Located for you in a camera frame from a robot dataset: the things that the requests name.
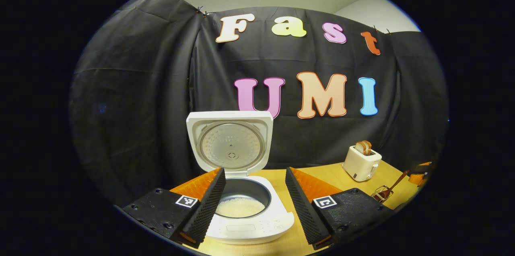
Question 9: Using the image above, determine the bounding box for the white rice cooker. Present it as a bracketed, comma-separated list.
[186, 111, 295, 245]

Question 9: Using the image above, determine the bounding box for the black backdrop cloth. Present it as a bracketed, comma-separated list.
[69, 0, 449, 208]

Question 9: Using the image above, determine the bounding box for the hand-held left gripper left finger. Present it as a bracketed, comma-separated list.
[123, 167, 227, 248]

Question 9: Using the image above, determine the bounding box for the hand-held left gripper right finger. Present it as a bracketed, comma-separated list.
[285, 167, 397, 250]

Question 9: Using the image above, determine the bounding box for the white toaster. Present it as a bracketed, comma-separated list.
[342, 145, 382, 182]

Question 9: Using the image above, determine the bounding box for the brown wooden spoon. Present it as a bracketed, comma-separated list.
[382, 169, 411, 202]

